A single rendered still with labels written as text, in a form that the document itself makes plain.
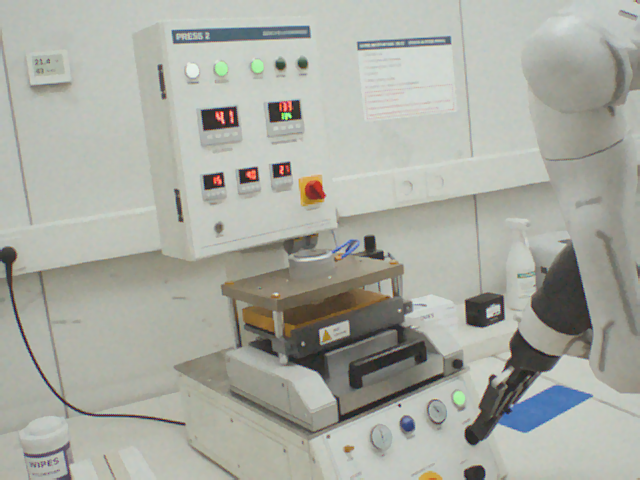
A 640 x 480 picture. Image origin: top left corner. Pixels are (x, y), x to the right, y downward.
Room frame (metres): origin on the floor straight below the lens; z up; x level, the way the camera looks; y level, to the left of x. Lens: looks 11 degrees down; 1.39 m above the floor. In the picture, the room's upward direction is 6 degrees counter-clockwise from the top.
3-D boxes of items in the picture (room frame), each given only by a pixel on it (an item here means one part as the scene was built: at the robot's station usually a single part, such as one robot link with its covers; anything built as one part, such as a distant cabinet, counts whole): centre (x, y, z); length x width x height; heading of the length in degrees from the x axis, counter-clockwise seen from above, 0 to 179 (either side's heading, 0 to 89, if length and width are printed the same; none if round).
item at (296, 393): (1.09, 0.09, 0.96); 0.25 x 0.05 x 0.07; 35
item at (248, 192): (1.37, 0.12, 1.25); 0.33 x 0.16 x 0.64; 125
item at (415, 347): (1.08, -0.09, 0.99); 0.15 x 0.02 x 0.04; 125
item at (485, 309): (1.81, -0.42, 0.83); 0.09 x 0.06 x 0.07; 123
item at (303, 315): (1.23, 0.01, 1.07); 0.22 x 0.17 x 0.10; 125
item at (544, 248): (1.96, -0.70, 0.88); 0.25 x 0.20 x 0.17; 17
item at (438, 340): (1.25, -0.14, 0.96); 0.26 x 0.05 x 0.07; 35
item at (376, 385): (1.19, -0.01, 0.97); 0.30 x 0.22 x 0.08; 35
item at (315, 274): (1.27, 0.02, 1.08); 0.31 x 0.24 x 0.13; 125
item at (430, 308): (1.78, -0.21, 0.83); 0.23 x 0.12 x 0.07; 114
